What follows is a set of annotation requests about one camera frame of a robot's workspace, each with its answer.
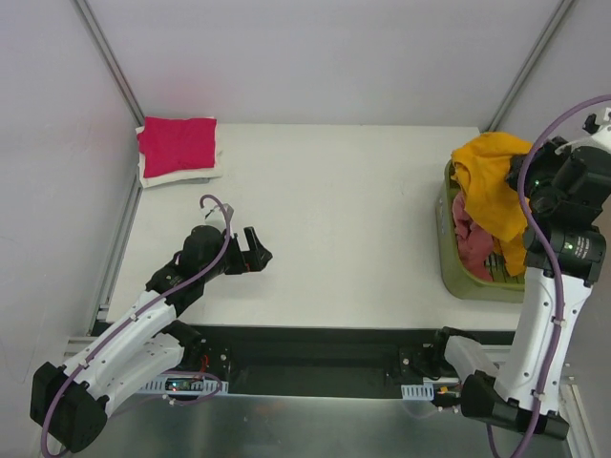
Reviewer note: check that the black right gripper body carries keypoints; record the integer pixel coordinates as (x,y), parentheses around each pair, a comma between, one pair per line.
(520,168)

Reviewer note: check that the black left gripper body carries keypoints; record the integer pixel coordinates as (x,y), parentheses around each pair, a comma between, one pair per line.
(242,253)

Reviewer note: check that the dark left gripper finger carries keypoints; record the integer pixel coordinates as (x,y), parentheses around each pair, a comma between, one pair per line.
(258,258)
(252,239)

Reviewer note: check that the orange t shirt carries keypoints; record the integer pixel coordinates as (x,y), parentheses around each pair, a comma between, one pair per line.
(480,168)

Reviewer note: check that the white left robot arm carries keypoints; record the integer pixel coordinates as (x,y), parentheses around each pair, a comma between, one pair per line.
(73,401)

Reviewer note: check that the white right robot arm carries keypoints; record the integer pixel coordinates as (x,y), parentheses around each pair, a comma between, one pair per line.
(561,187)

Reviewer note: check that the folded white t shirt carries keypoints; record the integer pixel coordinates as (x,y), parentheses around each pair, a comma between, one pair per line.
(176,176)

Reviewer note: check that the salmon pink t shirt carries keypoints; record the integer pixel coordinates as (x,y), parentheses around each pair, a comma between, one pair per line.
(474,244)

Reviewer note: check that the olive green plastic basket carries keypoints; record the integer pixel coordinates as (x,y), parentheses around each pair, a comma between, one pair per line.
(458,280)

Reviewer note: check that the folded magenta t shirt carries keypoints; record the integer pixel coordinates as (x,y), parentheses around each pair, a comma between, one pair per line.
(173,145)

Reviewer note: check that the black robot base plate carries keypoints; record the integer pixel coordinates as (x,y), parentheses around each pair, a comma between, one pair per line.
(317,362)

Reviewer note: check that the left white cable duct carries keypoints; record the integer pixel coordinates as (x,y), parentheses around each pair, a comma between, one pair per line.
(183,386)

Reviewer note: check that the white cable duct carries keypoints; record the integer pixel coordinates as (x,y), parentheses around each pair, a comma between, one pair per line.
(418,393)
(183,386)

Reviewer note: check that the right aluminium frame post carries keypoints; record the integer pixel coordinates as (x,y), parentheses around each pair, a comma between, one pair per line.
(545,38)

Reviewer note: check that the aluminium frame post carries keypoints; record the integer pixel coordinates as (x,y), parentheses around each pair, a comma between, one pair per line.
(545,38)
(87,16)

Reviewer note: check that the right white cable duct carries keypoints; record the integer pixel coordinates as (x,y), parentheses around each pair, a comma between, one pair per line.
(418,393)

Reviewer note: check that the left aluminium frame post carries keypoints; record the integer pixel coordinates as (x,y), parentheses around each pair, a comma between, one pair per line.
(87,16)

